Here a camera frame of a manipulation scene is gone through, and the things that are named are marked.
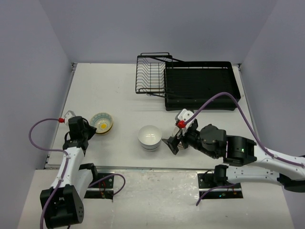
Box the yellow patterned bowl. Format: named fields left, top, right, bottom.
left=90, top=113, right=113, bottom=134

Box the white green floral bowl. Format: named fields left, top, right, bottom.
left=95, top=121, right=113, bottom=135

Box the white bowl front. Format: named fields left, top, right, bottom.
left=142, top=146, right=159, bottom=151

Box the white bowl back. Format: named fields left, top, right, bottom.
left=138, top=125, right=162, bottom=146

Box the beige floral bowl back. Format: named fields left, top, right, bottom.
left=172, top=126, right=179, bottom=136

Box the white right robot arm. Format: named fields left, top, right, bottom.
left=162, top=122, right=305, bottom=193

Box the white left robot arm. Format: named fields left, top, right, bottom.
left=40, top=116, right=99, bottom=229

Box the black dish drying tray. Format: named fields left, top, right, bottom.
left=164, top=61, right=241, bottom=111

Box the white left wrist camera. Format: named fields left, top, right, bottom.
left=63, top=110, right=76, bottom=123

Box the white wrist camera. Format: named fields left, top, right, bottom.
left=175, top=109, right=194, bottom=135
left=63, top=110, right=76, bottom=123

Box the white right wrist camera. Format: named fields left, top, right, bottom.
left=175, top=109, right=194, bottom=135

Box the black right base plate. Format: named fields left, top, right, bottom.
left=197, top=170, right=244, bottom=200

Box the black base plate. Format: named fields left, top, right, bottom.
left=197, top=170, right=244, bottom=200
left=84, top=177, right=114, bottom=200

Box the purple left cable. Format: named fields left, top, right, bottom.
left=28, top=117, right=126, bottom=229

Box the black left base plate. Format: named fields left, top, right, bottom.
left=84, top=177, right=114, bottom=200

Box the black wire dish rack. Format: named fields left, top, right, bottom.
left=135, top=52, right=184, bottom=98

